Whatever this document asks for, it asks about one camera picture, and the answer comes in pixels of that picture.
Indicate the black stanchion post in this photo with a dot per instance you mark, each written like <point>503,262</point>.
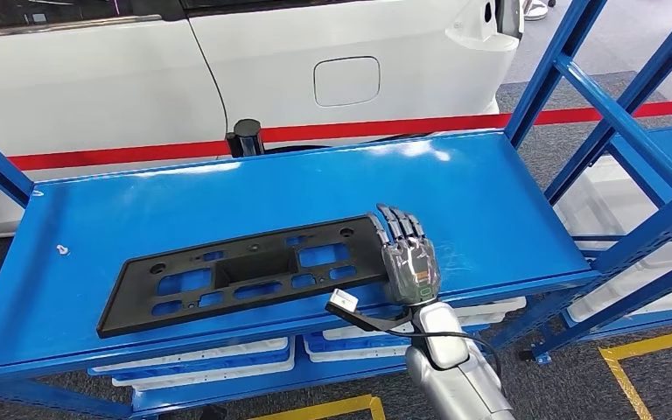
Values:
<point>248,139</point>

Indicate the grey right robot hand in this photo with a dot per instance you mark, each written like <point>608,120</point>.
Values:
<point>411,272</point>

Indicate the small white scrap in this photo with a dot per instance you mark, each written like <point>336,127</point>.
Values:
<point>63,250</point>

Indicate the white car body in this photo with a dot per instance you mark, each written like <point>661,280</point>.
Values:
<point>110,87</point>

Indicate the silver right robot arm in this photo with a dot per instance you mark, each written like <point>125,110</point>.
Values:
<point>452,336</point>

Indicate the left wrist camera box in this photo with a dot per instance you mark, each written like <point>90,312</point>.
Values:
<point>213,414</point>

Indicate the black plastic plate bracket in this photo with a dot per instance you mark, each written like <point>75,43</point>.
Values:
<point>255,269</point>

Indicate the blue plastic crate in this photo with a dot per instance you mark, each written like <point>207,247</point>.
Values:
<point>197,366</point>
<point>342,342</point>

